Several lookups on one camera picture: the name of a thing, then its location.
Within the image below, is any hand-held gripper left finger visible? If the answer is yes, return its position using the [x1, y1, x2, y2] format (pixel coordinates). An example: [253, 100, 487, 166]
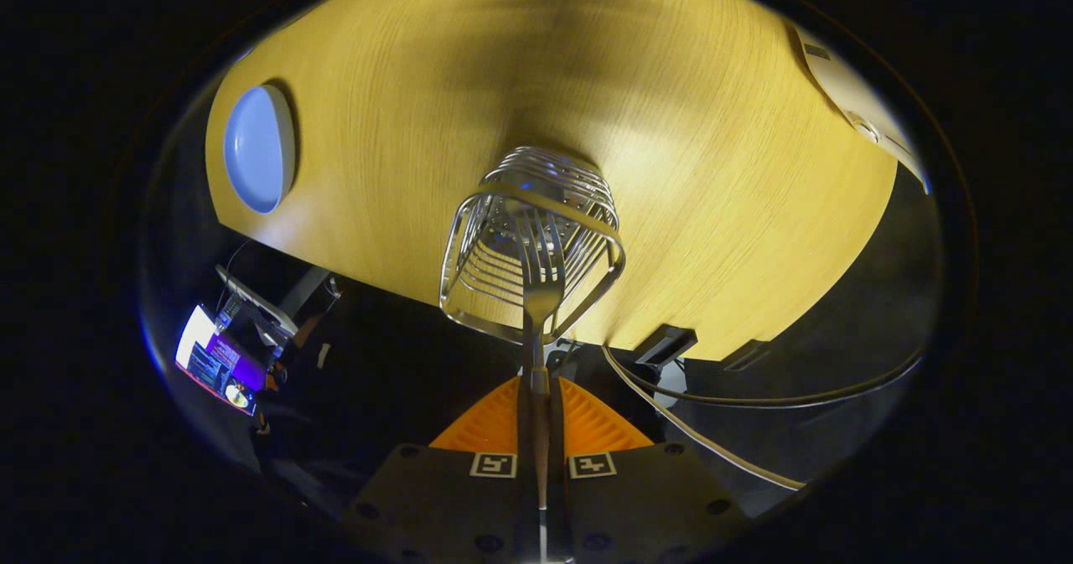
[340, 375, 537, 564]

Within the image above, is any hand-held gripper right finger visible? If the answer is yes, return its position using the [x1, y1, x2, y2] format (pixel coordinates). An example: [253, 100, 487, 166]
[549, 375, 751, 564]

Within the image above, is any wooden handled fork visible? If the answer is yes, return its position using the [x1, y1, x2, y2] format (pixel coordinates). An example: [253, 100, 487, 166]
[513, 208, 567, 515]

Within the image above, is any white metal stand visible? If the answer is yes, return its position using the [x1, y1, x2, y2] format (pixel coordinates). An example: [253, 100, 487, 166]
[215, 264, 336, 339]

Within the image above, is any lit computer screen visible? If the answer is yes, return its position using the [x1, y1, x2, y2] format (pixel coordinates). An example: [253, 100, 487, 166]
[174, 304, 269, 417]

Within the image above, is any blue plate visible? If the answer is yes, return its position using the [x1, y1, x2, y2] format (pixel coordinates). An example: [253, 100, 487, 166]
[222, 85, 296, 215]

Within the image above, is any white toaster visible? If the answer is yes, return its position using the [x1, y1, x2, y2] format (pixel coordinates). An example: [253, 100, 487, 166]
[788, 23, 931, 194]

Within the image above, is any black table bracket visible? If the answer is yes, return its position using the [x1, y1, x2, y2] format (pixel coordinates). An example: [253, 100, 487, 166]
[635, 325, 698, 370]
[723, 339, 769, 372]

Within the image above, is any white cable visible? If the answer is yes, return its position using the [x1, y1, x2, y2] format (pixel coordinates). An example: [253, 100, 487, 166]
[602, 346, 807, 492]

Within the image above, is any metal wire cutlery basket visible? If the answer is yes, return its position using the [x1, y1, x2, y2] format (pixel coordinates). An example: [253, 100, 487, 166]
[439, 146, 627, 347]

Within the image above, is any dark cable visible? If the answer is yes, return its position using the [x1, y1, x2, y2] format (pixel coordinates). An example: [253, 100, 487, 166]
[605, 346, 925, 407]

